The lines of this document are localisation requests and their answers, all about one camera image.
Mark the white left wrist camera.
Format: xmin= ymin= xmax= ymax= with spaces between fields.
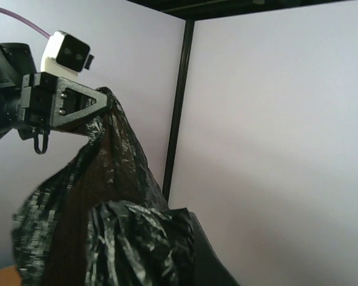
xmin=40 ymin=30 xmax=94 ymax=82

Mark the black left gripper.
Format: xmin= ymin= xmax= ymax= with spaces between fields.
xmin=17 ymin=72 xmax=112 ymax=133

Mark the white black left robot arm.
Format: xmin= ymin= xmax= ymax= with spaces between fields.
xmin=0 ymin=43 xmax=112 ymax=154

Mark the black left rear frame post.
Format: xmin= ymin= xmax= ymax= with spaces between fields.
xmin=162 ymin=20 xmax=195 ymax=201

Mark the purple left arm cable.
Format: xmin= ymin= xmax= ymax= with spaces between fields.
xmin=0 ymin=5 xmax=53 ymax=39

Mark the black plastic trash bag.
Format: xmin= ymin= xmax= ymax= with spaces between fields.
xmin=12 ymin=98 xmax=196 ymax=285

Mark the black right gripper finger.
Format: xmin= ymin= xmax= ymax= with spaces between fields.
xmin=190 ymin=212 xmax=239 ymax=286

